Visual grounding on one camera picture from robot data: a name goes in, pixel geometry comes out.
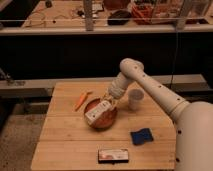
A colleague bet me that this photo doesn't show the white plastic cup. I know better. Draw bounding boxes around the white plastic cup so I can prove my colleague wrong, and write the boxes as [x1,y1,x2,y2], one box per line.
[128,89,144,110]

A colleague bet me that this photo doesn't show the orange carrot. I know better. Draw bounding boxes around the orange carrot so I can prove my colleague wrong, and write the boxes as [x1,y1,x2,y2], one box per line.
[74,91,92,111]

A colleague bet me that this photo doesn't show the black hanging cable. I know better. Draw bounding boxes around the black hanging cable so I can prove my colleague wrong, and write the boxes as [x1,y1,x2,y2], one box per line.
[170,29,179,90]

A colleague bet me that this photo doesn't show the black bowl on shelf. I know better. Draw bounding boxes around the black bowl on shelf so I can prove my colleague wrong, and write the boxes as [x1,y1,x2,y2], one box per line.
[107,10,131,26]

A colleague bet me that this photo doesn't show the metal frame post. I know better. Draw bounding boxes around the metal frame post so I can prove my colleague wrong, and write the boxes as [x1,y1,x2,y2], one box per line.
[83,0,93,31]

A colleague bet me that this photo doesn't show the orange crate on shelf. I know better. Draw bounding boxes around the orange crate on shelf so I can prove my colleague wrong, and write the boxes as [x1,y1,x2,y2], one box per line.
[131,5,153,25]

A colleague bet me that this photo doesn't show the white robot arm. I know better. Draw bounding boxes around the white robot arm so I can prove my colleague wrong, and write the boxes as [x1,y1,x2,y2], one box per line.
[105,58,213,171]

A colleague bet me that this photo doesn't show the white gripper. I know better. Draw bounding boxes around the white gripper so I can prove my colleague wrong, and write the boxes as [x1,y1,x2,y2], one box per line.
[102,87,121,108]

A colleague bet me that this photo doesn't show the brown ceramic bowl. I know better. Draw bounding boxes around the brown ceramic bowl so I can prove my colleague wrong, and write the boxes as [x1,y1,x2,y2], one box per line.
[84,98,117,129]

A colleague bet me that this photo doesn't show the black rectangular box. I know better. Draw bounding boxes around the black rectangular box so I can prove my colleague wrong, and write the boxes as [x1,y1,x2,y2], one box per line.
[98,149,129,164]

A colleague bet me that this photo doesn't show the wooden table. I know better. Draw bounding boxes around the wooden table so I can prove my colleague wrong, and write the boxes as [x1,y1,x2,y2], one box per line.
[31,82,175,171]

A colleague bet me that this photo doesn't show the blue sponge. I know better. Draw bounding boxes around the blue sponge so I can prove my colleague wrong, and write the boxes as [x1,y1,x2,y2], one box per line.
[130,128,154,145]

